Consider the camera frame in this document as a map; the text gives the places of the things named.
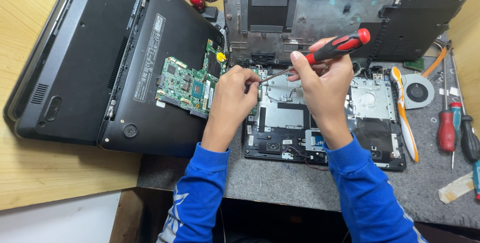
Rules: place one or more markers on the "white orange toothbrush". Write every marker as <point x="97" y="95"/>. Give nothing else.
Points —
<point x="404" y="115"/>

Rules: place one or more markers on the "green laptop motherboard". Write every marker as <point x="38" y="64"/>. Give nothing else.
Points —
<point x="187" y="82"/>

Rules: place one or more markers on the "laptop cooling fan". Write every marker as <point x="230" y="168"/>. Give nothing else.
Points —
<point x="416" y="91"/>

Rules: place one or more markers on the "black laptop with label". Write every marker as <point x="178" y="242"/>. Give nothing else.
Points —
<point x="157" y="78"/>

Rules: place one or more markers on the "small green circuit board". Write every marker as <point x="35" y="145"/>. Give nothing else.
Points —
<point x="414" y="64"/>

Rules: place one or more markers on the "grey work mat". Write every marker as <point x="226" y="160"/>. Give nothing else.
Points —
<point x="262" y="183"/>

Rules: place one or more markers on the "person's left hand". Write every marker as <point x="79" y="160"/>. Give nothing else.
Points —
<point x="229" y="93"/>

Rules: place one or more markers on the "opened laptop chassis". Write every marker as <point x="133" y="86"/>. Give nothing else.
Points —
<point x="348" y="123"/>

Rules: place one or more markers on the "strip of masking tape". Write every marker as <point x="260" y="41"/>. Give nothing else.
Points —
<point x="455" y="187"/>

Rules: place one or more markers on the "red knob black tool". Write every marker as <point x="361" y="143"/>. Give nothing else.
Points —
<point x="198" y="1"/>

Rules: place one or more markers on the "grey laptop bottom cover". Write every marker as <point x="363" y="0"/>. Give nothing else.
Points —
<point x="337" y="10"/>

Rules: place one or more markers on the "person's right hand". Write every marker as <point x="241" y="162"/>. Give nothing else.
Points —
<point x="324" y="82"/>

